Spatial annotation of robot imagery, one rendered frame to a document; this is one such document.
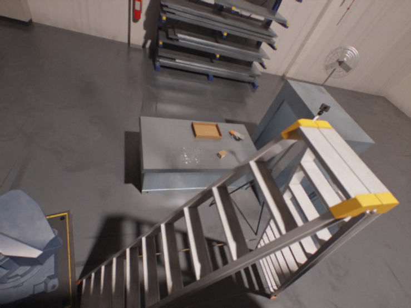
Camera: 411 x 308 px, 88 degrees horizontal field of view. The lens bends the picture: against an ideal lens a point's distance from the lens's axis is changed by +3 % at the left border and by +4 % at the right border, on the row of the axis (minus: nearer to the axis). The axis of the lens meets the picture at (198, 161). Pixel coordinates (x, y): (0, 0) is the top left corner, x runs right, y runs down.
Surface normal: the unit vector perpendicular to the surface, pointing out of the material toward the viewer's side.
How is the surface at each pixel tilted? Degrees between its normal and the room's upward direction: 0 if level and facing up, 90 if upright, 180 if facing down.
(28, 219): 16
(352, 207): 64
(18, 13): 90
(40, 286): 0
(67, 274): 0
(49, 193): 0
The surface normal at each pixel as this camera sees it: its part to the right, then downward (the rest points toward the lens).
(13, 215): 0.26, -0.63
